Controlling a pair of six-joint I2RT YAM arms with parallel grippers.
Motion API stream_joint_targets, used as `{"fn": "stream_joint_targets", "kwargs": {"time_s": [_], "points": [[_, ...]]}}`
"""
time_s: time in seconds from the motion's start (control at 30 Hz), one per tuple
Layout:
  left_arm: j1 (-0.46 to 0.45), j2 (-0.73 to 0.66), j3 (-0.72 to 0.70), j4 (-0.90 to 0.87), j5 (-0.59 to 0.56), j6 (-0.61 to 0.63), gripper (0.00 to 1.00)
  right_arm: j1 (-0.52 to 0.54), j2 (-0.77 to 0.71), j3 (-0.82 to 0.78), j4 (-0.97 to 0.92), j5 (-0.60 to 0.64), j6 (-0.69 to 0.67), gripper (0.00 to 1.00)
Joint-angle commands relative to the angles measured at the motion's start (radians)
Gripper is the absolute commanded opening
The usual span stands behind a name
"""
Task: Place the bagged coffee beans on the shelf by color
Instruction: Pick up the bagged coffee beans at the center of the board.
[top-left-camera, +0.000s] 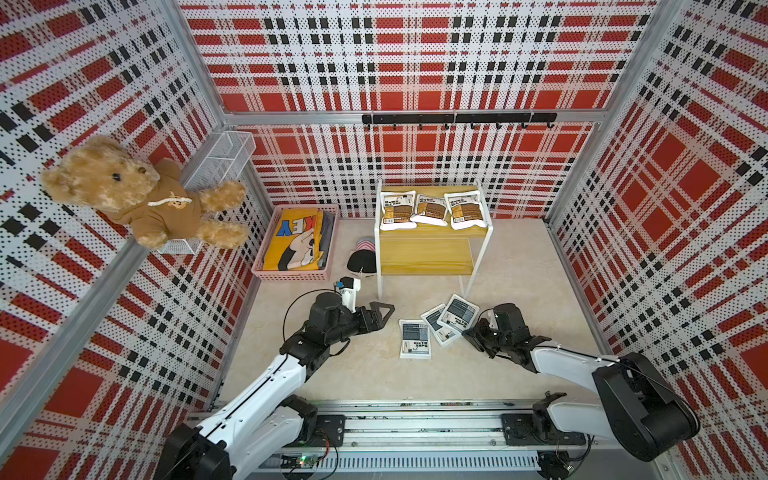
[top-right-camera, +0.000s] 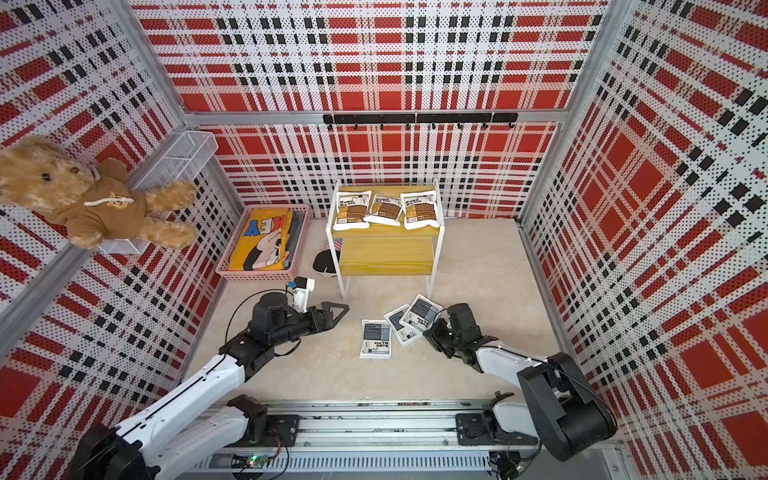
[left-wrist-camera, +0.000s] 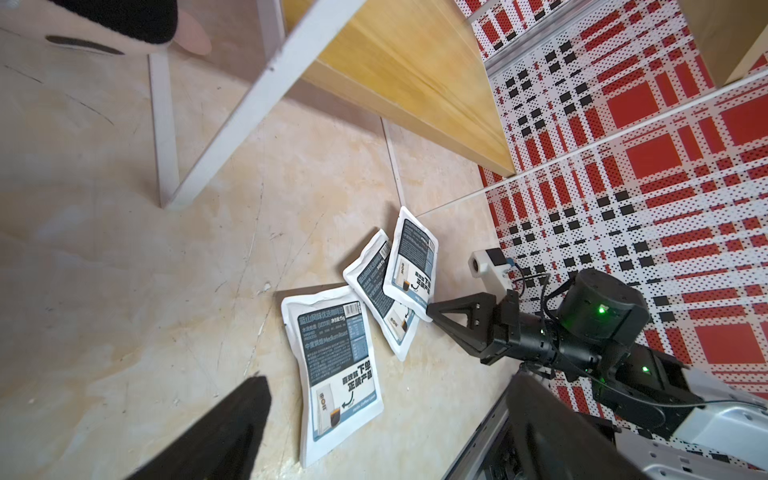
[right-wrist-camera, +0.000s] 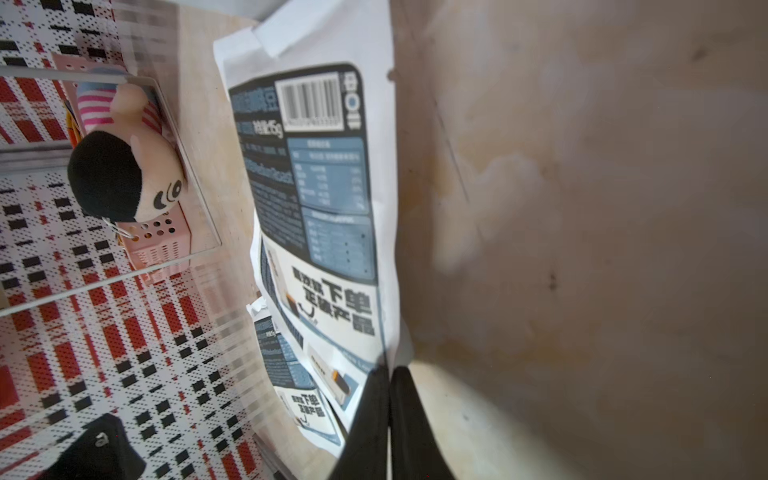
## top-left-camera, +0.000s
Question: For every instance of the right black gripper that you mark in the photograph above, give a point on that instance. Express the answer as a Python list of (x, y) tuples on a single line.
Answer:
[(477, 340)]

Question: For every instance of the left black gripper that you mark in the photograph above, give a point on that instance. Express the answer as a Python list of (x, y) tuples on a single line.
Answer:
[(376, 322)]

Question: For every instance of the grey coffee bag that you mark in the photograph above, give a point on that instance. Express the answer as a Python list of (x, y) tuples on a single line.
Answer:
[(442, 334), (459, 314), (415, 340)]

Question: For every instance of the brown coffee bag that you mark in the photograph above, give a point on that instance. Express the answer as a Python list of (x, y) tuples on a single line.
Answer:
[(430, 210), (466, 210), (397, 209)]

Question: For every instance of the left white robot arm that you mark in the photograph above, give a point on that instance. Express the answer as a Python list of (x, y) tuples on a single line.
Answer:
[(238, 438)]

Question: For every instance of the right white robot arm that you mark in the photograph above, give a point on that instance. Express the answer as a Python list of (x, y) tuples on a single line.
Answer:
[(635, 406)]

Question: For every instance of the yellow two-tier shelf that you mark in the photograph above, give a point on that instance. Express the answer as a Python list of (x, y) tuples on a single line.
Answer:
[(431, 250)]

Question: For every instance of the black doll with striped hat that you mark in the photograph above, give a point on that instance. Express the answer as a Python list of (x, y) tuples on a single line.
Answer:
[(362, 261)]

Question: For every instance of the yellow printed folded cloth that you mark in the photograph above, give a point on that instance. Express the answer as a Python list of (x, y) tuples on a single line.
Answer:
[(295, 242)]

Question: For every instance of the pink plastic basket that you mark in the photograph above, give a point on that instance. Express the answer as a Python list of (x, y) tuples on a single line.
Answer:
[(331, 218)]

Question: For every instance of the green circuit board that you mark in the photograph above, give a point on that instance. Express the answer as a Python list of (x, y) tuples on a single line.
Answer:
[(297, 462)]

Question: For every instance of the brown teddy bear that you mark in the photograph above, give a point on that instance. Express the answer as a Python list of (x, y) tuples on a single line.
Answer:
[(149, 198)]

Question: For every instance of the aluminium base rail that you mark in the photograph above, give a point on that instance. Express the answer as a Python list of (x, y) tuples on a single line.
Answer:
[(443, 439)]

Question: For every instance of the black hook rail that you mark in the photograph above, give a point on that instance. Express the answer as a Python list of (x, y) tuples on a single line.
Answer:
[(521, 118)]

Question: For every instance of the white wire mesh basket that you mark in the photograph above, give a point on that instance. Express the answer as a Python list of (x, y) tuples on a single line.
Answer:
[(222, 157)]

